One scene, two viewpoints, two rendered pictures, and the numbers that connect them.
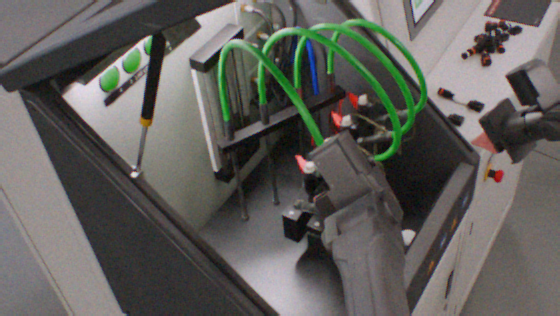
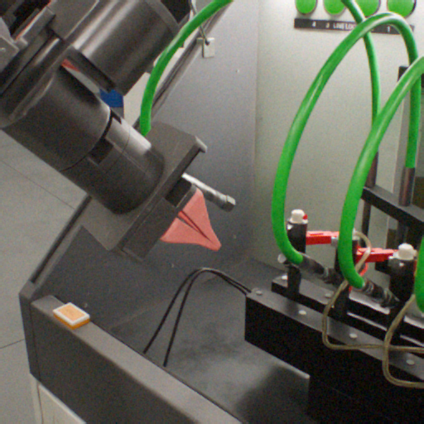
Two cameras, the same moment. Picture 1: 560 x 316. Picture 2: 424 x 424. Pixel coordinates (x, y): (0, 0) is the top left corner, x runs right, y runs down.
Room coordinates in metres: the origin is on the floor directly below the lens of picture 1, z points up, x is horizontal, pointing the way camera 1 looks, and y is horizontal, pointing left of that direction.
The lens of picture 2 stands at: (0.89, -0.80, 1.41)
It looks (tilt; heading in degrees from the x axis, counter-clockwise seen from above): 22 degrees down; 97
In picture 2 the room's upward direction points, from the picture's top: straight up
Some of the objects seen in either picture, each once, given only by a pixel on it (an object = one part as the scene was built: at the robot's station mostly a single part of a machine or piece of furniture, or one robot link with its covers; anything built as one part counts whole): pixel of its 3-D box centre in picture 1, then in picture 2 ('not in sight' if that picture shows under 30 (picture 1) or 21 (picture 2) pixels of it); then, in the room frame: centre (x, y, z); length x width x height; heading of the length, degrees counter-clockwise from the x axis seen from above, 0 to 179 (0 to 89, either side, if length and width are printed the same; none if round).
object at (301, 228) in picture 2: (316, 204); (288, 288); (0.92, -0.07, 1.00); 0.05 x 0.03 x 0.21; 53
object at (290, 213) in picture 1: (339, 193); (359, 371); (1.02, -0.14, 0.91); 0.34 x 0.10 x 0.15; 143
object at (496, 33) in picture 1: (492, 39); not in sight; (1.43, -0.62, 1.01); 0.23 x 0.11 x 0.06; 143
